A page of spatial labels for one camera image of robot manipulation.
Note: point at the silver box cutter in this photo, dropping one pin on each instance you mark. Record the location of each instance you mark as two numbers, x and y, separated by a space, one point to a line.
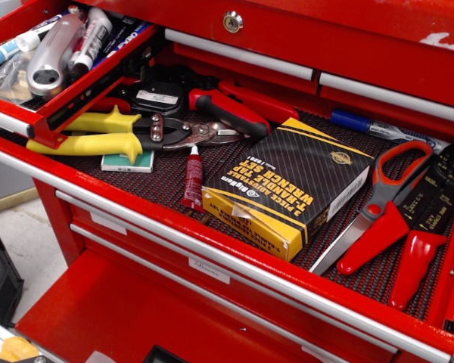
46 72

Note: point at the black red drawer liner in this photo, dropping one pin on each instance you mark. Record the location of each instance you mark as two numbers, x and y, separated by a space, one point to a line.
162 188

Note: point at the black yellow wrench set box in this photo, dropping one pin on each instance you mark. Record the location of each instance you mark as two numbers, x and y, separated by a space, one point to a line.
286 187

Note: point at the green white small box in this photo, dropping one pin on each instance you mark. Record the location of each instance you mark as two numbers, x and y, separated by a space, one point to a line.
121 163

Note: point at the large red open drawer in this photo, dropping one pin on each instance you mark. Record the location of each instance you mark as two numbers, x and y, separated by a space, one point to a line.
146 272

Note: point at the small red upper drawer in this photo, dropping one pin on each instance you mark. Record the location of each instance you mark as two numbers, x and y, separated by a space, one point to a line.
48 118

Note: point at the red threadlocker tube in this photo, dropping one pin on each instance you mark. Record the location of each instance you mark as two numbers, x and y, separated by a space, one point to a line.
193 197

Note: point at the red tool cabinet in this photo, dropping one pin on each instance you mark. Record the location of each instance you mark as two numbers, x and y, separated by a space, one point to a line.
389 60

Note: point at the red black crimping tool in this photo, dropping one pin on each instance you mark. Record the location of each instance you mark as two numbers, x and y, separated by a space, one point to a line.
245 110

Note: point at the black octagonal tape measure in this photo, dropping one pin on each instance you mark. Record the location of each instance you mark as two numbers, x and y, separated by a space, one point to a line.
157 97

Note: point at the red grey scissors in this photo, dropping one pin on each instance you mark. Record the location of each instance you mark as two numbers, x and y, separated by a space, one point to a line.
384 190

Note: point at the brass cabinet lock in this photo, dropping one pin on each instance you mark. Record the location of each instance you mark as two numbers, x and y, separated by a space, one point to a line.
233 22

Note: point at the blue capped BIC marker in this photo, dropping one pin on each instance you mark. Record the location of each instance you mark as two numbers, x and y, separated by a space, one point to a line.
383 130

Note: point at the red Expo marker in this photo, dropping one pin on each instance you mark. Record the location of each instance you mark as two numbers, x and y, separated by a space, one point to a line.
76 52

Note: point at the black Expo marker front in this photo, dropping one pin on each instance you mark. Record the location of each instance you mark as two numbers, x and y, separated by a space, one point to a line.
98 30

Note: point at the black expo marker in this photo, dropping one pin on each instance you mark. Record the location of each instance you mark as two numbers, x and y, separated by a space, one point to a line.
30 39
98 30

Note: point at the clear plastic parts bag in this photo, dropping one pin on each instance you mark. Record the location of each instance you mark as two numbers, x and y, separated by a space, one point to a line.
13 83

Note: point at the black crate on floor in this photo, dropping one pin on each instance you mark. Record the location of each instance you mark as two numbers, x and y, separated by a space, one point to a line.
0 272

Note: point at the black Expo marker back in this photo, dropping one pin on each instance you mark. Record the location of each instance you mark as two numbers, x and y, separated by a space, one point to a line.
30 39

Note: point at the yellow sponge object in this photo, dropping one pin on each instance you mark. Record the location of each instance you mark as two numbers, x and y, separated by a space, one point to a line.
17 349

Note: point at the yellow handled tin snips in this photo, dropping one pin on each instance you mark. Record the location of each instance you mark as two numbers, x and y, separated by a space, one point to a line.
132 135

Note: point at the red handled wire stripper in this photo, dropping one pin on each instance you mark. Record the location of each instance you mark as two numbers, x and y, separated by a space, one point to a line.
421 218

